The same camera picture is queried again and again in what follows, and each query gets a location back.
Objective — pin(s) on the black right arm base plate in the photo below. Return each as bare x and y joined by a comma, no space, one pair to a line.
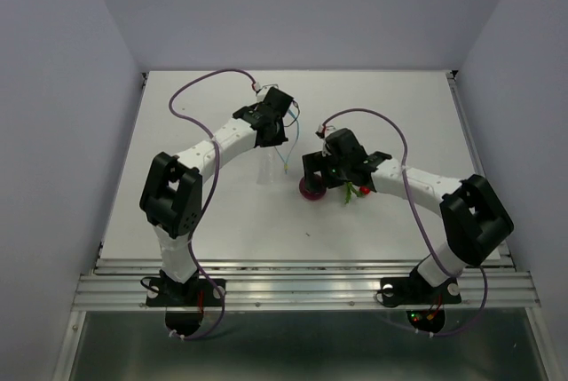
414,291

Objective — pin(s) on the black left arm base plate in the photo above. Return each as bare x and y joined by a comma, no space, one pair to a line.
163,292

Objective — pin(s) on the white daikon radish with leaves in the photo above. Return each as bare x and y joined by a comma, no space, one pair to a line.
351,192

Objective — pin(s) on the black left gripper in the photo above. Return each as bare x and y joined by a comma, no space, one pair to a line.
279,138

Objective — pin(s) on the purple red onion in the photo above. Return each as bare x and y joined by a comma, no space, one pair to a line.
312,191

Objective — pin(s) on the clear zip top bag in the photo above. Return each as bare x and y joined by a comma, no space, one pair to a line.
273,163

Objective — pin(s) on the aluminium front frame rails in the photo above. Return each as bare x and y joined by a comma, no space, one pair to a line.
113,285

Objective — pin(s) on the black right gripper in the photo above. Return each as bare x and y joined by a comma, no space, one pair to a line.
315,162

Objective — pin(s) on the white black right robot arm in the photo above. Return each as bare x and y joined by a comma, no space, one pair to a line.
474,219

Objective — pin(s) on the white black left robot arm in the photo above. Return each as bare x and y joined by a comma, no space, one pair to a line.
172,195

